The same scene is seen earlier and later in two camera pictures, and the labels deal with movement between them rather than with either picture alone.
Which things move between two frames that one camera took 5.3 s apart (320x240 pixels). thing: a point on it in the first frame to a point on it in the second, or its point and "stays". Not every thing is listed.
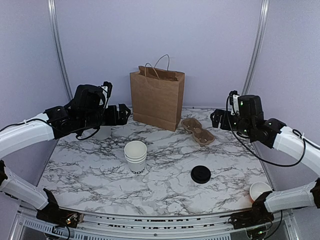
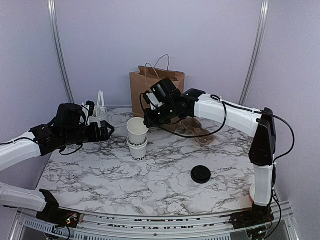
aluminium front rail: (25, 226) stays
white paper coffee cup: (135, 149) to (137, 130)
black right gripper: (225, 125) to (149, 119)
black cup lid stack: (200, 174) stays
